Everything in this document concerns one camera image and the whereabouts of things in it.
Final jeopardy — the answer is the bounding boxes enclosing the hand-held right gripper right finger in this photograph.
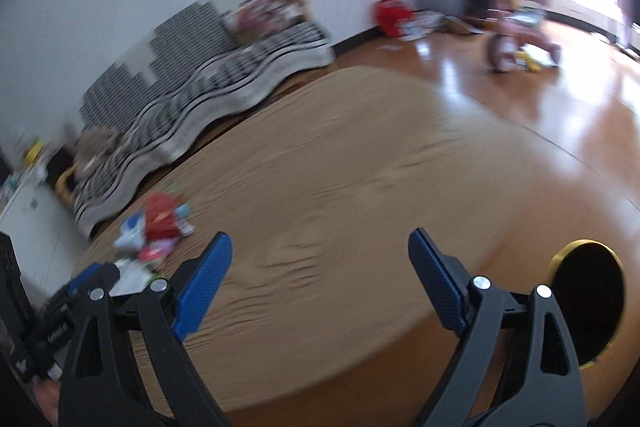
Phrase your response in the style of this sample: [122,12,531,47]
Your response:
[407,228,588,427]

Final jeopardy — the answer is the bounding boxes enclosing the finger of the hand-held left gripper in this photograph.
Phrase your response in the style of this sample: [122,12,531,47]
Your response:
[50,263,122,309]

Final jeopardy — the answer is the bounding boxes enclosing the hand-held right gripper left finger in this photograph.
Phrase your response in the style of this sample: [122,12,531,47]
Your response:
[56,232,234,427]

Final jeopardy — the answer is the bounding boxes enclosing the white paper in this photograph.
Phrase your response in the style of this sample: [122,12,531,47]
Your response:
[107,258,152,298]

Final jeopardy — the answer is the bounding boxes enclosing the pink snack packet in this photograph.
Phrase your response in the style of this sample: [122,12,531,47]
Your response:
[139,241,176,264]

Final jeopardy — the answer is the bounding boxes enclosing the blue white plastic wrapper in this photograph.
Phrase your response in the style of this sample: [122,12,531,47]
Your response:
[114,216,147,252]

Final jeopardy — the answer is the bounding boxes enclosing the small teal packet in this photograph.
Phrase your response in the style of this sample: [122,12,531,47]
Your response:
[174,203,197,236]

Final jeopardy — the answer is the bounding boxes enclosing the black gold-rimmed trash bin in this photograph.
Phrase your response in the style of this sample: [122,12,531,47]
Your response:
[548,238,626,370]

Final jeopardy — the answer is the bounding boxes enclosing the person's left hand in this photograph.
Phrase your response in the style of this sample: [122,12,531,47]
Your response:
[35,379,63,425]

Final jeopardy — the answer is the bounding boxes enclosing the beige knitted cloth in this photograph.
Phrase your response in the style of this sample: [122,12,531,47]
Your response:
[76,126,122,174]

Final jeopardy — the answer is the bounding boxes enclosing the yellow toy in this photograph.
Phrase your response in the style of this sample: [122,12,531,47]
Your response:
[517,49,544,74]

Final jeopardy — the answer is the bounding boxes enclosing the pile of paper leaflets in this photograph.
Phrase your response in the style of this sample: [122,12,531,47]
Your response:
[400,11,442,44]

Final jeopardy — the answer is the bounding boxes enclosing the cardboard piece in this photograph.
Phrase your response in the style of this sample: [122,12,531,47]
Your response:
[442,16,482,36]

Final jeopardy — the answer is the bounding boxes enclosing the pink tricycle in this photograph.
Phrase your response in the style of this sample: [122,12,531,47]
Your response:
[485,0,564,74]

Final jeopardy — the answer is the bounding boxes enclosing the red plastic bag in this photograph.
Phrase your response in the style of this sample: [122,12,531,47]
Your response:
[375,0,416,38]

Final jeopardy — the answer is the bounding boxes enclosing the pink cartoon cushion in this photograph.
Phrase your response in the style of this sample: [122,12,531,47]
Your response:
[225,0,307,44]

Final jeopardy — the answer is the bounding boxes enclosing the wooden frame sofa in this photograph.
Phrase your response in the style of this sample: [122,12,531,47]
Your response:
[55,166,77,208]

